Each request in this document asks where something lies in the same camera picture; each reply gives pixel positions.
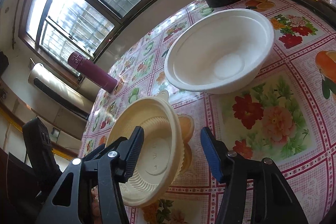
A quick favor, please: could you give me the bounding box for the large cream plastic bowl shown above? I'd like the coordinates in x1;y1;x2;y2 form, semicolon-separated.
106;90;185;207

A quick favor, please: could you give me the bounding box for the white paper bowl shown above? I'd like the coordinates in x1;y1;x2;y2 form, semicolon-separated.
164;9;274;94

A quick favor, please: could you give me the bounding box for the white standing air conditioner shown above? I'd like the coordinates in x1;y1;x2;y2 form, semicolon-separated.
28;63;93;121

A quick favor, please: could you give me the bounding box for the floral plastic tablecloth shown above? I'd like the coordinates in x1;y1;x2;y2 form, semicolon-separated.
79;0;335;223

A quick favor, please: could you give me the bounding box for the magenta thermos bottle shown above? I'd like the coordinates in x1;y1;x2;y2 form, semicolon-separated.
67;51;118;93

